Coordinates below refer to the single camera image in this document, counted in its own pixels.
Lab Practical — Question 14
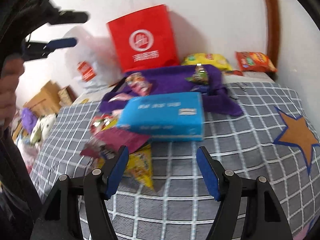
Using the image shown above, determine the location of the pink wrapper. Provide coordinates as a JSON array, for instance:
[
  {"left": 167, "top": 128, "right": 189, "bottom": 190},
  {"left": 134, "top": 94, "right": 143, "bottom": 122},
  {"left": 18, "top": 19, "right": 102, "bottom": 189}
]
[{"left": 125, "top": 72, "right": 151, "bottom": 97}]

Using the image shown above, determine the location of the white spotted plush toy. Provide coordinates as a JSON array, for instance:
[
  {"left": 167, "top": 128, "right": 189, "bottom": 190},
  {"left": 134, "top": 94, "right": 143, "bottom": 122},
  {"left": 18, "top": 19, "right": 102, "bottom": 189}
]
[{"left": 30, "top": 114, "right": 58, "bottom": 145}]

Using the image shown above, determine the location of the person's left hand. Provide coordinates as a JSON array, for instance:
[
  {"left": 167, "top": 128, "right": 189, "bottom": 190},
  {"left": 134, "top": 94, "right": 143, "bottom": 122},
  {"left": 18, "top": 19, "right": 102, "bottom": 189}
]
[{"left": 0, "top": 54, "right": 25, "bottom": 128}]

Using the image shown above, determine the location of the white plastic shopping bag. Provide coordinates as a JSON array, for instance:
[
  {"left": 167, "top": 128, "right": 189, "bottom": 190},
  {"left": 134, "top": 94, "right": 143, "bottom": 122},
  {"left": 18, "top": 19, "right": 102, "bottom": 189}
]
[{"left": 65, "top": 27, "right": 120, "bottom": 93}]

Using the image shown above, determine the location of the purple cloth bag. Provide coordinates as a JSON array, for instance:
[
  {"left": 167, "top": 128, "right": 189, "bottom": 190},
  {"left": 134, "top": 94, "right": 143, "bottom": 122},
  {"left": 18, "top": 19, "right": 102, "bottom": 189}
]
[{"left": 99, "top": 65, "right": 244, "bottom": 117}]

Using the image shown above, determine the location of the patterned book box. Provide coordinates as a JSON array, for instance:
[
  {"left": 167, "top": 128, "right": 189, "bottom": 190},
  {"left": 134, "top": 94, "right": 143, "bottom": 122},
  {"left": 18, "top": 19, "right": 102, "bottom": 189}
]
[{"left": 58, "top": 86, "right": 75, "bottom": 105}]

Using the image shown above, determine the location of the orange chips bag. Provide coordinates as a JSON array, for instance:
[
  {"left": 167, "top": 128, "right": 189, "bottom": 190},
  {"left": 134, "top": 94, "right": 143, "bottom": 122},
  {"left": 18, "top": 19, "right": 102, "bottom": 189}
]
[{"left": 235, "top": 51, "right": 278, "bottom": 73}]

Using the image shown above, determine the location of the panda print pink packet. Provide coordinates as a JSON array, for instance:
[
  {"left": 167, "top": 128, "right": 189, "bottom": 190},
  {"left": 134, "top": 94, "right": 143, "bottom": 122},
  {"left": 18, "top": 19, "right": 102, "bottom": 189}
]
[{"left": 90, "top": 114, "right": 120, "bottom": 133}]

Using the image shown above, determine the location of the green snack packet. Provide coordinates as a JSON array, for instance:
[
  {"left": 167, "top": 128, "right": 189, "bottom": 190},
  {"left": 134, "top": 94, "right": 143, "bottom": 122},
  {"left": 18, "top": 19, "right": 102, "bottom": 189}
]
[{"left": 185, "top": 65, "right": 209, "bottom": 84}]

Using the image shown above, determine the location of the brown wooden door frame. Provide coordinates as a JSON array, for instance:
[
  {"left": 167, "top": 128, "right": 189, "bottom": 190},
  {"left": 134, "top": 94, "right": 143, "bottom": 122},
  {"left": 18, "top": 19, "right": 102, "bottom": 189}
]
[{"left": 260, "top": 0, "right": 280, "bottom": 58}]

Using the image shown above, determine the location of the grey checkered cloth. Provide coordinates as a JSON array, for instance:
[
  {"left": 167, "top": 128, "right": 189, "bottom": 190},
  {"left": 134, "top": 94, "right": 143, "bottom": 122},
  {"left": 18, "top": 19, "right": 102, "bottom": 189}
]
[{"left": 30, "top": 81, "right": 320, "bottom": 240}]

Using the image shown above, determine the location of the white pink stick packet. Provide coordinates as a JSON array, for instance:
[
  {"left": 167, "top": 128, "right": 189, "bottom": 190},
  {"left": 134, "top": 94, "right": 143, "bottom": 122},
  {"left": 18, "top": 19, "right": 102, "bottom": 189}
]
[{"left": 107, "top": 93, "right": 128, "bottom": 103}]

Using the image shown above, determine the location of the magenta snack packet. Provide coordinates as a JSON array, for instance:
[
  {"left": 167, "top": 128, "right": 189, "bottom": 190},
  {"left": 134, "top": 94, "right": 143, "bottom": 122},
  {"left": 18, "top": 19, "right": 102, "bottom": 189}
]
[{"left": 80, "top": 130, "right": 153, "bottom": 159}]

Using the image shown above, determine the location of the person's dark clothing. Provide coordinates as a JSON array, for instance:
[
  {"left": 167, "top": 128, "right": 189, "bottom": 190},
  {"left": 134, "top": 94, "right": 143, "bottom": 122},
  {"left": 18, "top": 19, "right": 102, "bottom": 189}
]
[{"left": 0, "top": 125, "right": 43, "bottom": 240}]

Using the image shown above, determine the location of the yellow chips bag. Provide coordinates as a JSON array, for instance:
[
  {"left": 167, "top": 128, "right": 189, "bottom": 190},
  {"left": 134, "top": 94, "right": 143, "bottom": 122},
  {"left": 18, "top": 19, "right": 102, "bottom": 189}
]
[{"left": 181, "top": 52, "right": 233, "bottom": 72}]

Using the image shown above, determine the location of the yellow snack packet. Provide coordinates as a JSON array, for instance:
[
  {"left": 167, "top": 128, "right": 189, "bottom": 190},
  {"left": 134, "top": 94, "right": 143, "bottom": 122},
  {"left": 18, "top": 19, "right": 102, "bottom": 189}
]
[{"left": 124, "top": 145, "right": 154, "bottom": 190}]

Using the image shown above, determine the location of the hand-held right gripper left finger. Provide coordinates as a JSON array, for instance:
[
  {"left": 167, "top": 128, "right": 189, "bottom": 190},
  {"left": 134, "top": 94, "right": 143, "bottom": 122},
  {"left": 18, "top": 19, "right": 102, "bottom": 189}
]
[{"left": 30, "top": 145, "right": 130, "bottom": 240}]

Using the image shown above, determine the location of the purple plush toy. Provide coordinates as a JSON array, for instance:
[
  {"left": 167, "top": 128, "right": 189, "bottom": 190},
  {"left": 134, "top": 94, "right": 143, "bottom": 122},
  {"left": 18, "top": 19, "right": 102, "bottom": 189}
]
[{"left": 21, "top": 107, "right": 38, "bottom": 134}]

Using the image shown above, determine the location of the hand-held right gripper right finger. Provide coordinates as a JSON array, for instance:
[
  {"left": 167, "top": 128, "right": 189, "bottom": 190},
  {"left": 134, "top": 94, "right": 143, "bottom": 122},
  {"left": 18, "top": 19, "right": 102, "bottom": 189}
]
[{"left": 196, "top": 146, "right": 294, "bottom": 240}]

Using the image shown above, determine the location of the red paper bag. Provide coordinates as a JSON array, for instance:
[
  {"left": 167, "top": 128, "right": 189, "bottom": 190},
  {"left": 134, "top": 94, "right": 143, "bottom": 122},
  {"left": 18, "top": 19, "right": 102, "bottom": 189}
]
[{"left": 107, "top": 0, "right": 180, "bottom": 73}]

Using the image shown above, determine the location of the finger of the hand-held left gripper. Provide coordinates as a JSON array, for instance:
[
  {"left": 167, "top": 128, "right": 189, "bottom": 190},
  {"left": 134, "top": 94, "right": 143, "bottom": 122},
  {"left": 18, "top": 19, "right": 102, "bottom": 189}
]
[
  {"left": 47, "top": 10, "right": 90, "bottom": 26},
  {"left": 21, "top": 37, "right": 77, "bottom": 61}
]

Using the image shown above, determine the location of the blue tissue box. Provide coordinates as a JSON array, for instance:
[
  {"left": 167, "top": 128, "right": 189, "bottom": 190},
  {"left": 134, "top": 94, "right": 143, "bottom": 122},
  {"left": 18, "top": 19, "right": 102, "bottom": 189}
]
[{"left": 116, "top": 92, "right": 204, "bottom": 142}]

